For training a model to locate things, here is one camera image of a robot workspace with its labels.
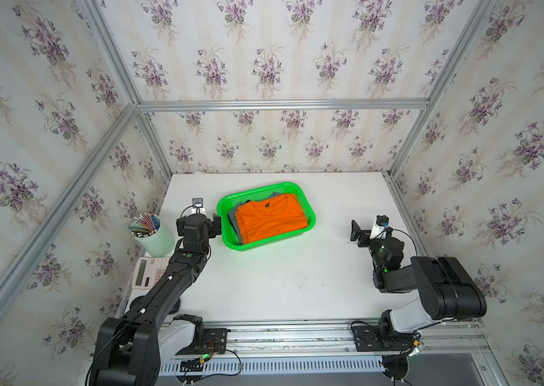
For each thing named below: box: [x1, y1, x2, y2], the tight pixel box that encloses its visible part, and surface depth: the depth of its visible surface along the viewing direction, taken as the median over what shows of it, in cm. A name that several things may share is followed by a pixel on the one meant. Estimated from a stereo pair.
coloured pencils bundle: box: [127, 212, 159, 238], surface depth 88 cm
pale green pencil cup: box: [130, 213, 175, 258], surface depth 86 cm
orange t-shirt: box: [234, 193, 309, 245], surface depth 100 cm
